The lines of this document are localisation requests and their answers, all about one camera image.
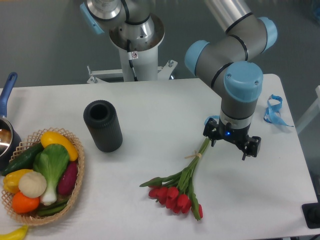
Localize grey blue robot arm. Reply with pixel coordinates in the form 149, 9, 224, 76
80, 0, 278, 157

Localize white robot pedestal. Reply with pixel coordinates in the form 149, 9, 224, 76
87, 13, 178, 84

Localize green bean pods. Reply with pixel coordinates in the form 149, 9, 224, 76
36, 199, 69, 217

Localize dark green cucumber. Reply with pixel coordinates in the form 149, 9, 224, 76
1, 143, 44, 176

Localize orange fruit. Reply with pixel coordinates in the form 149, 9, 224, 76
11, 191, 40, 214

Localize yellow bell pepper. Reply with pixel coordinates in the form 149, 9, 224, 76
3, 169, 33, 194

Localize yellow banana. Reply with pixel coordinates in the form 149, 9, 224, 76
0, 225, 29, 240

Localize white frame at right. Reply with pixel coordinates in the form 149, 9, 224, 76
295, 85, 320, 135

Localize black ribbed vase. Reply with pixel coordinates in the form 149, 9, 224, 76
83, 100, 123, 153

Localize white garlic bulb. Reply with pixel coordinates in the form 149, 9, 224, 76
18, 171, 47, 198

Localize blue handled saucepan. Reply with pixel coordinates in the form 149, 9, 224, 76
0, 72, 21, 171

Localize green bok choy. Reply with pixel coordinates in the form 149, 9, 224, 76
33, 143, 70, 206

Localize woven wicker basket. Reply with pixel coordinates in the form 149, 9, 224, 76
1, 127, 85, 226

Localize small blue ribbon piece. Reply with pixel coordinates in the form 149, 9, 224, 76
204, 115, 220, 125

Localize red tulip bouquet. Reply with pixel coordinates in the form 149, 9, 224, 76
139, 138, 210, 221

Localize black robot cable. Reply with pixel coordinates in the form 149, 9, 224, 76
125, 39, 139, 82

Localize purple sweet potato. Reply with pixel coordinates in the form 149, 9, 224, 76
57, 161, 78, 196

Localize black device at edge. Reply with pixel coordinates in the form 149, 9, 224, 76
301, 202, 320, 229

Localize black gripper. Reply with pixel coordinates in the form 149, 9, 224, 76
203, 118, 262, 161

